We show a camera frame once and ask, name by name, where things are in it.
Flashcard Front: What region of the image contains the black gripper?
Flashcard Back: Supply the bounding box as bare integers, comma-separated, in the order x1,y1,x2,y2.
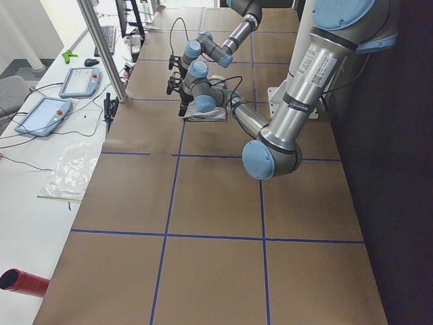
178,58,188,77
178,89,194,116

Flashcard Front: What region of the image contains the blue white striped shirt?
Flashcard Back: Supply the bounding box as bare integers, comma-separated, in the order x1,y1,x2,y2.
183,74,227,122

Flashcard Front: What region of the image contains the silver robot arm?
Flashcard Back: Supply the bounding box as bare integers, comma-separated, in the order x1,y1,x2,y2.
167,1,401,179
168,1,263,78

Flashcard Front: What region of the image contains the black clamp tool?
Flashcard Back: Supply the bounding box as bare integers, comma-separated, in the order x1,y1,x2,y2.
104,92,119,135

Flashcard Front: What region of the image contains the black keyboard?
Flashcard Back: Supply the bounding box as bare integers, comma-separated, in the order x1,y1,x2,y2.
101,25,116,54

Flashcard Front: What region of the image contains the black monitor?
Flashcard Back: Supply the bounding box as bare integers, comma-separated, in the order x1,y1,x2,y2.
114,0,147,38

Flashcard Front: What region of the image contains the black computer mouse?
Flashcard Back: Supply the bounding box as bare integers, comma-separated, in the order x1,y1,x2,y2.
84,58,99,67

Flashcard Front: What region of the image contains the upper blue teach pendant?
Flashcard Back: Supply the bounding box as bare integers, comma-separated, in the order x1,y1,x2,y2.
59,67,101,98

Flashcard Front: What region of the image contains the blue teach pendant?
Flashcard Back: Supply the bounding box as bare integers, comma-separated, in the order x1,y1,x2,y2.
15,97,72,137
59,67,101,98

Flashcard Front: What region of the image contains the green plastic clamp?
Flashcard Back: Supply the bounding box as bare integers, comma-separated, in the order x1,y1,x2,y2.
62,49,78,64

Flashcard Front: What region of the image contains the brown paper table cover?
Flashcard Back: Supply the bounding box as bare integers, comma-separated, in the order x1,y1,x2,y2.
35,8,386,324

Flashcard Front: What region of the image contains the clear plastic bag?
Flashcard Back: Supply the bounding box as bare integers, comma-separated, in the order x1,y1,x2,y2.
37,141,102,202

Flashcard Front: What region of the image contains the lower blue teach pendant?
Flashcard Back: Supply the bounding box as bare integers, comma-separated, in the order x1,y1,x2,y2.
15,97,72,137

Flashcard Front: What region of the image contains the red cylinder tube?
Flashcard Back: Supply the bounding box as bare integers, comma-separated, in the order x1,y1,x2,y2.
1,269,50,298

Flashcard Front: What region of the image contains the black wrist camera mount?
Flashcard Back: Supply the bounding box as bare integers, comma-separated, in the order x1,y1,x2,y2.
166,75,183,95
168,55,181,70

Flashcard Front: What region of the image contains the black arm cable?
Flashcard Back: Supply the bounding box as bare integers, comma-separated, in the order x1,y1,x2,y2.
209,75,244,106
168,17,191,58

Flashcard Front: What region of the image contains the aluminium frame post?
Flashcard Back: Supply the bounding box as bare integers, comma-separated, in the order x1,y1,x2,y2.
77,0,127,103

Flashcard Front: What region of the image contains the black desk cable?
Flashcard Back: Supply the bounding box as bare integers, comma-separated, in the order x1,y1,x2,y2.
0,84,106,170

